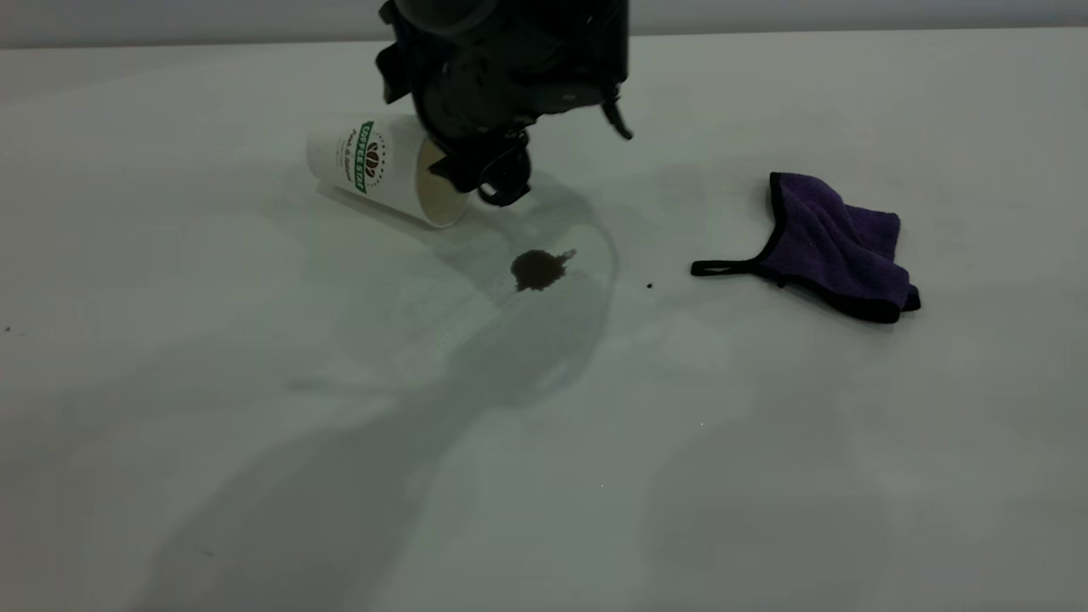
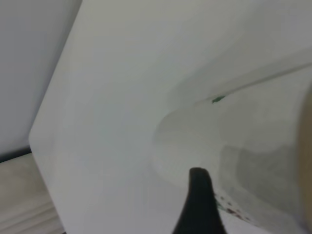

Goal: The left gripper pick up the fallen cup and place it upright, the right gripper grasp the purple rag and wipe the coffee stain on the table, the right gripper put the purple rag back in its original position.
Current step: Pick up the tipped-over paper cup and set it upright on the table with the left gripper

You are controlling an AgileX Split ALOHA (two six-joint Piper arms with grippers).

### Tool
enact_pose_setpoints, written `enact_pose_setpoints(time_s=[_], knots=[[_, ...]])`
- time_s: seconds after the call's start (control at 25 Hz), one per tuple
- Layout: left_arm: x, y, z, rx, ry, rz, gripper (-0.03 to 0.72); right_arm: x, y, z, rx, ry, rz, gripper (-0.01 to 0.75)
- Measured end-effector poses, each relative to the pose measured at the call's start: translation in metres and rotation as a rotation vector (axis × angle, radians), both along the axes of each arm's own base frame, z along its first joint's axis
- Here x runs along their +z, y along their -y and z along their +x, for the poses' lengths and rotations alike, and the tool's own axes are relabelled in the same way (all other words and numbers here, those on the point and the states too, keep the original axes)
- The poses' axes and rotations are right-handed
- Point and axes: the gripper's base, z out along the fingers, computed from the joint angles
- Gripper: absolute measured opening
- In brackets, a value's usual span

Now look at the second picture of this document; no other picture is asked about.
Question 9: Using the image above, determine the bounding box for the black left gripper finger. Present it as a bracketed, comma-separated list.
[172, 167, 229, 234]

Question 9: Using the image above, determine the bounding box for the white paper cup green print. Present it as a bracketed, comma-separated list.
[150, 63, 312, 234]

